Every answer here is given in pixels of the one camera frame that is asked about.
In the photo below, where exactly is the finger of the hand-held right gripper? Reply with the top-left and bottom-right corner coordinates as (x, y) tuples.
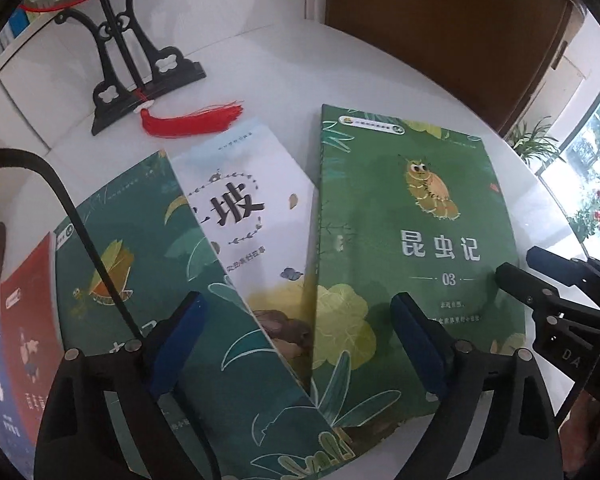
(495, 262), (564, 311)
(526, 246), (600, 281)

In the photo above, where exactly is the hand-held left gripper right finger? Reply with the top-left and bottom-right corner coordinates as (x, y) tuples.
(390, 291), (565, 480)

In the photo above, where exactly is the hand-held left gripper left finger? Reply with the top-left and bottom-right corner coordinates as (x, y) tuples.
(34, 291), (216, 480)

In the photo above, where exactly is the dark green insect book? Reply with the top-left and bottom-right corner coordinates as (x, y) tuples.
(52, 150), (353, 480)

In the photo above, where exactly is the light green caterpillar book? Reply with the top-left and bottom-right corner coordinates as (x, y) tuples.
(302, 104), (528, 441)

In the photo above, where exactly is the white cover book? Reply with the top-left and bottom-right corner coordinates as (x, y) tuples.
(170, 119), (318, 381)

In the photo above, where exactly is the row of white and colourful books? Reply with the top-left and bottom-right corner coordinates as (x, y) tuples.
(0, 7), (33, 48)

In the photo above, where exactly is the person's right hand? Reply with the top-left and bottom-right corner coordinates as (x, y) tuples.
(562, 387), (600, 436)

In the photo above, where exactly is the green potted plant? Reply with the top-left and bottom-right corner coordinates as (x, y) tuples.
(507, 116), (567, 173)

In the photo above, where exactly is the red cover book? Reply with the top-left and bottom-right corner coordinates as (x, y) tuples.
(0, 232), (66, 448)

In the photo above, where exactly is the red tassel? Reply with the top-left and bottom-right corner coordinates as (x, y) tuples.
(136, 101), (245, 139)

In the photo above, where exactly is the black carved fan stand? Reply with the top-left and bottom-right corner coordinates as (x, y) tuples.
(55, 0), (207, 137)

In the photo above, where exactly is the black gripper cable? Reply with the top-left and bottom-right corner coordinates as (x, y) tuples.
(0, 147), (133, 343)

